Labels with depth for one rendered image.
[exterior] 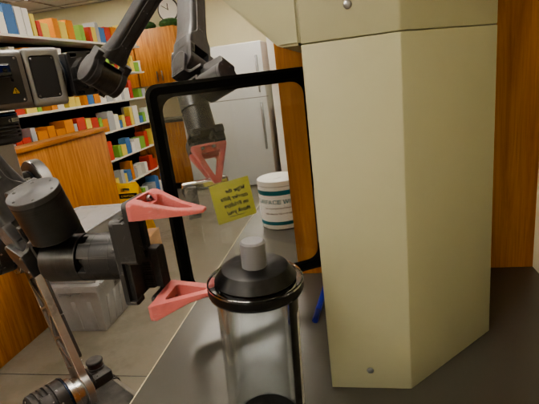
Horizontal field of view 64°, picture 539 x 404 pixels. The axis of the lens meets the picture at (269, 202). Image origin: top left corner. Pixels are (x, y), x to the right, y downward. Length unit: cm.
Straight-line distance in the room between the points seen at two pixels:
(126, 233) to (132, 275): 5
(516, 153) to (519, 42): 20
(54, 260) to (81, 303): 234
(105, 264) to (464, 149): 48
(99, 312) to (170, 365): 211
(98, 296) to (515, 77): 243
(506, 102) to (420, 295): 46
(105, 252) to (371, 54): 37
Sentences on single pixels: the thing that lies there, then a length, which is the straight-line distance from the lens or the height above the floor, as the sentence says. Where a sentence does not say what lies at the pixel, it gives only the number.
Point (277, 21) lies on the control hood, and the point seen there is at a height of 144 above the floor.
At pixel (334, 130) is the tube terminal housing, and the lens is 53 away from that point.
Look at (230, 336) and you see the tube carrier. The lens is 49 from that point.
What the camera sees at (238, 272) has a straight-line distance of 47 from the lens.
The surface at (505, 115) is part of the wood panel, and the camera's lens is 94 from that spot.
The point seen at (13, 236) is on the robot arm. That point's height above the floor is 123.
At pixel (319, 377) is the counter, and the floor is 94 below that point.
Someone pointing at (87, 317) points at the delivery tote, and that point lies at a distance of 294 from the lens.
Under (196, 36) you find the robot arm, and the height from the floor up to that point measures 148.
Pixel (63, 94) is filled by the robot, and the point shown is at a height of 140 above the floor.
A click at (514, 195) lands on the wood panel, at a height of 109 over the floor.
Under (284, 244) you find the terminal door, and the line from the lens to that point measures 86.
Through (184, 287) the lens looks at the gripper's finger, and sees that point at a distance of 54.
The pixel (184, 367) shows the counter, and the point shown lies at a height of 94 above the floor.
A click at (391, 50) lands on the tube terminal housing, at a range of 52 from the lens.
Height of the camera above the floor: 138
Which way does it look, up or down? 16 degrees down
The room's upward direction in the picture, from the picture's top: 7 degrees counter-clockwise
